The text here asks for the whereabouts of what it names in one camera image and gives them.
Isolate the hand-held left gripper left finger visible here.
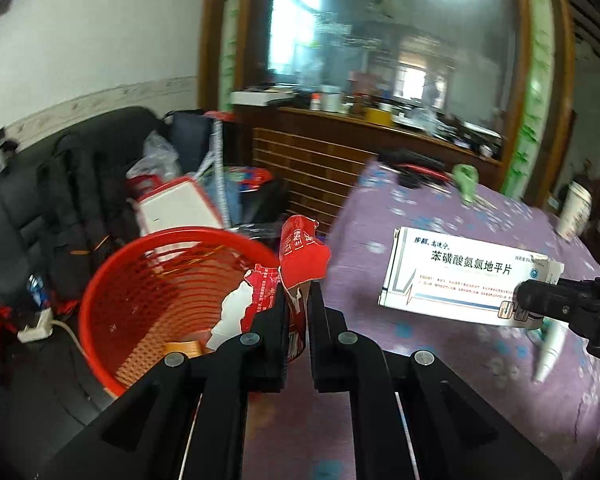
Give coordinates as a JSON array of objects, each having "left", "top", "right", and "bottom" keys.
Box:
[{"left": 30, "top": 280, "right": 293, "bottom": 480}]

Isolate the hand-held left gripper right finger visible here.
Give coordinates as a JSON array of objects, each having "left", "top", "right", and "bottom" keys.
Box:
[{"left": 307, "top": 282, "right": 563, "bottom": 480}]

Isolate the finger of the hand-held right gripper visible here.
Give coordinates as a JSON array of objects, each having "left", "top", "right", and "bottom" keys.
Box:
[{"left": 511, "top": 279, "right": 588, "bottom": 322}]

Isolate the torn red package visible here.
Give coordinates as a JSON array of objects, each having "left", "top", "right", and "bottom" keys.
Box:
[{"left": 207, "top": 214, "right": 331, "bottom": 363}]

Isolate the large white medicine box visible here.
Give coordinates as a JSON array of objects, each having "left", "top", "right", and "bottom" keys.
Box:
[{"left": 377, "top": 225, "right": 565, "bottom": 331}]

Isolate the red plastic basket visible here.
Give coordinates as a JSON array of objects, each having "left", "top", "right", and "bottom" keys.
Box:
[{"left": 77, "top": 227, "right": 281, "bottom": 401}]

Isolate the white ointment tube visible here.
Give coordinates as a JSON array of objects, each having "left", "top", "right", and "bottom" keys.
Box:
[{"left": 532, "top": 320, "right": 568, "bottom": 383}]

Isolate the white printed cup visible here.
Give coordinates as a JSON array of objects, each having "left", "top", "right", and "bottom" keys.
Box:
[{"left": 555, "top": 180, "right": 592, "bottom": 240}]

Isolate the green cloth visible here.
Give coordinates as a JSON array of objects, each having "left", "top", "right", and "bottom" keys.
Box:
[{"left": 452, "top": 164, "right": 479, "bottom": 204}]

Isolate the red blue printed bag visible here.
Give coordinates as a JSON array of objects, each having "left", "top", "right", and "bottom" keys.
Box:
[{"left": 225, "top": 165, "right": 276, "bottom": 193}]

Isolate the white red-edged box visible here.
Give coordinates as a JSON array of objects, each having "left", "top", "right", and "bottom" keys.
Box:
[{"left": 130, "top": 176, "right": 226, "bottom": 238}]

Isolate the wooden counter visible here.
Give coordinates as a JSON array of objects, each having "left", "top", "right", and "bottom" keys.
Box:
[{"left": 230, "top": 102, "right": 506, "bottom": 233}]

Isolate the black red tool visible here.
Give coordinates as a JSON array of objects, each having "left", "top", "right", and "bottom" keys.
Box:
[{"left": 380, "top": 149, "right": 453, "bottom": 188}]

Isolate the clear plastic bag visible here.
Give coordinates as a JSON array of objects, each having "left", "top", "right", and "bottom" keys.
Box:
[{"left": 125, "top": 130, "right": 183, "bottom": 183}]

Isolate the navy bag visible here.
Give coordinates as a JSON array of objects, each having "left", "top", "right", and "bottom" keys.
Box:
[{"left": 165, "top": 110, "right": 226, "bottom": 176}]

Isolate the metal pot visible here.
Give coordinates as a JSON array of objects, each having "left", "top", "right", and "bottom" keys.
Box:
[{"left": 320, "top": 85, "right": 342, "bottom": 112}]

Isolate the white power strip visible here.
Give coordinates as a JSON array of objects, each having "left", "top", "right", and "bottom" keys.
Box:
[{"left": 17, "top": 307, "right": 53, "bottom": 343}]

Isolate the blue packet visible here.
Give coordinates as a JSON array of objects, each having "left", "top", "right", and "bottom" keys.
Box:
[{"left": 27, "top": 275, "right": 51, "bottom": 308}]

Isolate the black backpack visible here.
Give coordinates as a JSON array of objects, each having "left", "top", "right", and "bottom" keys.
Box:
[{"left": 35, "top": 132, "right": 141, "bottom": 301}]

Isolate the white flat box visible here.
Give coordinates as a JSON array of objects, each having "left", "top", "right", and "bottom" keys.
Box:
[{"left": 230, "top": 89, "right": 281, "bottom": 107}]

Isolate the black sofa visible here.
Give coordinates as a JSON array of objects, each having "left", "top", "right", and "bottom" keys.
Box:
[{"left": 0, "top": 105, "right": 181, "bottom": 480}]

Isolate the wooden framed glass partition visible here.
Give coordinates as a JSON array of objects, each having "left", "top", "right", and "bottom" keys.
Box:
[{"left": 197, "top": 0, "right": 576, "bottom": 206}]

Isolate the white patterned strap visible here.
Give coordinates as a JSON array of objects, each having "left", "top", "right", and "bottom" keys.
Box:
[{"left": 200, "top": 112, "right": 228, "bottom": 228}]

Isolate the white power cable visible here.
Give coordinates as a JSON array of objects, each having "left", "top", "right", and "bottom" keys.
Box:
[{"left": 50, "top": 317, "right": 88, "bottom": 361}]

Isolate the black wall bracket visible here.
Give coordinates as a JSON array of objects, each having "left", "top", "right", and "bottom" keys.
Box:
[{"left": 0, "top": 130, "right": 18, "bottom": 171}]

